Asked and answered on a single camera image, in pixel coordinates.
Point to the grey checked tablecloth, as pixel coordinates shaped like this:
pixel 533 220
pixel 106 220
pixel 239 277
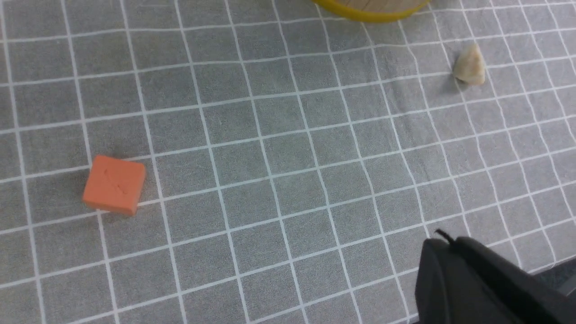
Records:
pixel 295 160

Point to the bamboo steamer tray yellow rim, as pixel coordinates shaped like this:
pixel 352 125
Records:
pixel 373 11

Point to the orange cube block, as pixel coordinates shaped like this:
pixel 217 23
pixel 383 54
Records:
pixel 114 185

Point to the cream dumpling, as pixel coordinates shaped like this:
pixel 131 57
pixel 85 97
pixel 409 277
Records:
pixel 470 66

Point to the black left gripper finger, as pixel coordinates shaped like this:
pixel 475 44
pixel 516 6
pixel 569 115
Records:
pixel 461 281

